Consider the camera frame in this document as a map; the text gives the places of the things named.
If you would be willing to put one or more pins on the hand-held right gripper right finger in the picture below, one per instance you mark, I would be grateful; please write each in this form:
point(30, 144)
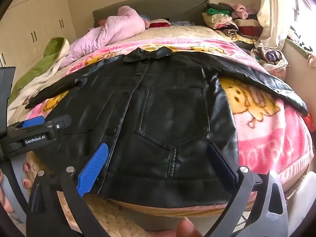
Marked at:
point(222, 167)

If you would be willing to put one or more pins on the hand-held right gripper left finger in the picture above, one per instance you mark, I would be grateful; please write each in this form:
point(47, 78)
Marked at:
point(93, 170)

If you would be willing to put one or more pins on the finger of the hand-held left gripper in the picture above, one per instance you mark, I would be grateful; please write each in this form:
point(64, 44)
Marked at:
point(32, 122)
point(60, 124)

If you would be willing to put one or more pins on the black leather jacket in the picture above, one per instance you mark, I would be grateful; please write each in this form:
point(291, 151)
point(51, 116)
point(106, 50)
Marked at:
point(172, 118)

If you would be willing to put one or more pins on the plastic bag of clothes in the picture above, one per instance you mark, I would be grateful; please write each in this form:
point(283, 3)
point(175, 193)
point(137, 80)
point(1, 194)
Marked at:
point(271, 56)

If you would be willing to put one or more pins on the pile of folded clothes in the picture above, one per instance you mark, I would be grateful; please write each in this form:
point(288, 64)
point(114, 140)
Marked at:
point(222, 19)

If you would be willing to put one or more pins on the person's left hand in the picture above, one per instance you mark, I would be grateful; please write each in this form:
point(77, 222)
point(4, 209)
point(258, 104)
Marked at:
point(26, 169)

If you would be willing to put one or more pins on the person's right hand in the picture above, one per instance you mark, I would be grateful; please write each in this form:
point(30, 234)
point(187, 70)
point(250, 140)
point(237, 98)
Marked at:
point(188, 228)

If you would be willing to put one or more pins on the beige fluffy blanket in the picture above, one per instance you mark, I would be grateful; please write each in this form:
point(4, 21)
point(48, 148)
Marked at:
point(111, 217)

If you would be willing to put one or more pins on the green and white blanket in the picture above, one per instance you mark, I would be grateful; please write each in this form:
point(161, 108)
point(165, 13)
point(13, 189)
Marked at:
point(37, 71)

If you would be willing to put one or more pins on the pink bear printed blanket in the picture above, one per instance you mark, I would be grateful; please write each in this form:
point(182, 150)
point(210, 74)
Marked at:
point(266, 133)

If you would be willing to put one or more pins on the white plastic object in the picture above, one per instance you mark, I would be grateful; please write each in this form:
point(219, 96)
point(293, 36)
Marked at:
point(302, 197)

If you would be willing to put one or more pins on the cream wardrobe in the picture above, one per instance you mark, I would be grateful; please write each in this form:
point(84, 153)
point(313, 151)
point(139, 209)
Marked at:
point(37, 17)

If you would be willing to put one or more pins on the red cloth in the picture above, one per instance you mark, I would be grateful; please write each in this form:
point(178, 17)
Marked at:
point(160, 25)

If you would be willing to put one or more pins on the colourful patterned cloth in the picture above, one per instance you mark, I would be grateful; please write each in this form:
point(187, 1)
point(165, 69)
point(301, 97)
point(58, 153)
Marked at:
point(302, 43)

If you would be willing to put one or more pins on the grey-green bed headboard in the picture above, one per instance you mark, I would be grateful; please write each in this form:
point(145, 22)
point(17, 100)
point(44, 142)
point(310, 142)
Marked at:
point(160, 7)

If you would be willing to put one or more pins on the cream curtain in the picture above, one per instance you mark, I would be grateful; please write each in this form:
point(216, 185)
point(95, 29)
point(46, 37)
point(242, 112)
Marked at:
point(271, 9)

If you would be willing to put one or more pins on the window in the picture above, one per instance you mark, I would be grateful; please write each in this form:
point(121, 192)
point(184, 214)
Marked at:
point(306, 2)

